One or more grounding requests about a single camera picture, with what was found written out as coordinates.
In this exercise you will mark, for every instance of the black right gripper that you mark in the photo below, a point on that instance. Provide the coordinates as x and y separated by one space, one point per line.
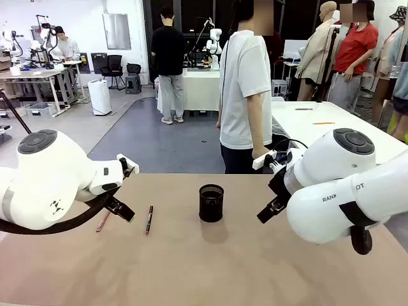
280 185

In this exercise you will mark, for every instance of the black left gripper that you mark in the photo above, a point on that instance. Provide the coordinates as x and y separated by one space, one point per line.
127 169

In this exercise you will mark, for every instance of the pink pen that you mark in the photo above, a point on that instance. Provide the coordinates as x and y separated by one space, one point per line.
102 222

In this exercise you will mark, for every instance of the black marker with pink ends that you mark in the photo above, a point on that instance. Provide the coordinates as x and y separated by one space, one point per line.
149 220

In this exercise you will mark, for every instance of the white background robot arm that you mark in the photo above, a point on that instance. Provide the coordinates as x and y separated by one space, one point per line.
215 48

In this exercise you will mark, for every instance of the person's right forearm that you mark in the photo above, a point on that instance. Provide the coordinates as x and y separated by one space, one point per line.
260 134

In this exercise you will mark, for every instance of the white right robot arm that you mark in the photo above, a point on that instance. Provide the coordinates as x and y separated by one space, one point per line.
334 191

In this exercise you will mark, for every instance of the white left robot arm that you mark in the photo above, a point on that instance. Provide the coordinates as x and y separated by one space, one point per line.
48 178

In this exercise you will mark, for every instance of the black mesh pen holder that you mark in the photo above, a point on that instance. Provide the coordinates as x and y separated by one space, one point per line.
210 207

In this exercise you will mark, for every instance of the person's right hand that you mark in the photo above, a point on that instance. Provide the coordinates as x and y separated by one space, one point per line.
261 152

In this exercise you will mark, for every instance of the person's left hand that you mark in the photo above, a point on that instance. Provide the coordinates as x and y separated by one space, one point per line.
219 124

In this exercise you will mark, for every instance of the white air purifier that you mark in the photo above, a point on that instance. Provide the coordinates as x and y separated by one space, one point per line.
99 97

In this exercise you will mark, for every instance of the grey stool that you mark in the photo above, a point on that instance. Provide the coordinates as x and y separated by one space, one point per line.
279 87

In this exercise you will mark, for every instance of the black plastic stool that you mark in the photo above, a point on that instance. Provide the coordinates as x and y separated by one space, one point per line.
133 85

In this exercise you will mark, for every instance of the clear plastic bin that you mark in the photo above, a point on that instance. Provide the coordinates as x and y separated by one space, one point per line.
38 110

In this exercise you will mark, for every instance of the person in white T-shirt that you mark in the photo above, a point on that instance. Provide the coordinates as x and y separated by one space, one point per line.
242 79

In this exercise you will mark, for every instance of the table with white cloth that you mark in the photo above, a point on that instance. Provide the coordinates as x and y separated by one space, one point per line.
199 89

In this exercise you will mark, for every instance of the black office chair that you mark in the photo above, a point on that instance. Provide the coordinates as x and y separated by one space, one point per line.
113 68

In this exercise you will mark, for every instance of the thin black rod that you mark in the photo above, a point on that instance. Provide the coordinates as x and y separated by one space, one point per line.
14 112

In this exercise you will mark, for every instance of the dark framed board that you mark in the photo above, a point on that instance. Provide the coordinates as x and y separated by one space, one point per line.
99 63

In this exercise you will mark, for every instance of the black tripod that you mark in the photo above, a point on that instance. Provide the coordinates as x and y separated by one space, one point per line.
330 63

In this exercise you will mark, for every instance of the white board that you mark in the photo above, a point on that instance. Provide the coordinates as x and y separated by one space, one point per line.
291 49

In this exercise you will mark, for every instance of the grey work desk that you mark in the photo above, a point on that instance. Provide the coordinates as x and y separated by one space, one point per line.
32 76

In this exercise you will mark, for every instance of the mannequin in beige coat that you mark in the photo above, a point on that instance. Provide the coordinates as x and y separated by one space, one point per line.
318 54

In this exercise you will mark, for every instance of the mannequin in dark red garment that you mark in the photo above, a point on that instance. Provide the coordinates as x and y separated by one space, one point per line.
278 44

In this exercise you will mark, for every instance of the person in black shirt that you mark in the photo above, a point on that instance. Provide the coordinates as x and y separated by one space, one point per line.
169 51

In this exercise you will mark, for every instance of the seated person in white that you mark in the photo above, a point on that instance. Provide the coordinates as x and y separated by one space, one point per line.
68 48

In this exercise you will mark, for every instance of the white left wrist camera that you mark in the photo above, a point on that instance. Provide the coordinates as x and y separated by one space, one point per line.
129 163

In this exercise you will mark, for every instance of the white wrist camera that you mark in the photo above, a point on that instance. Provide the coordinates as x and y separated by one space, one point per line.
264 159
129 163

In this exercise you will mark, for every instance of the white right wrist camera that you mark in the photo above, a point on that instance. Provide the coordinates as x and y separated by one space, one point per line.
264 159

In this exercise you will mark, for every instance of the black metal equipment frame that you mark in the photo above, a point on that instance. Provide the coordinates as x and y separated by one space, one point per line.
197 59

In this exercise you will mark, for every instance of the metal wall panel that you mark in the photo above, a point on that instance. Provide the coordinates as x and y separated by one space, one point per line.
116 30

